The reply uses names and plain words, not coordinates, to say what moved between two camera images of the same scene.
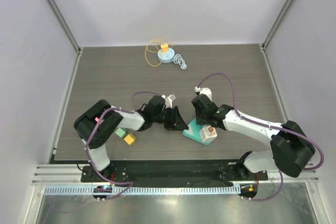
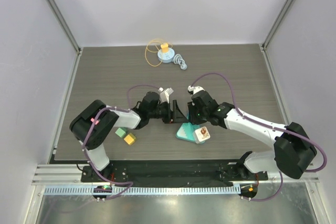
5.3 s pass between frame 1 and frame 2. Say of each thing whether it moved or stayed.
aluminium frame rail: stayed
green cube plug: stayed
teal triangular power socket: moved
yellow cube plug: stayed
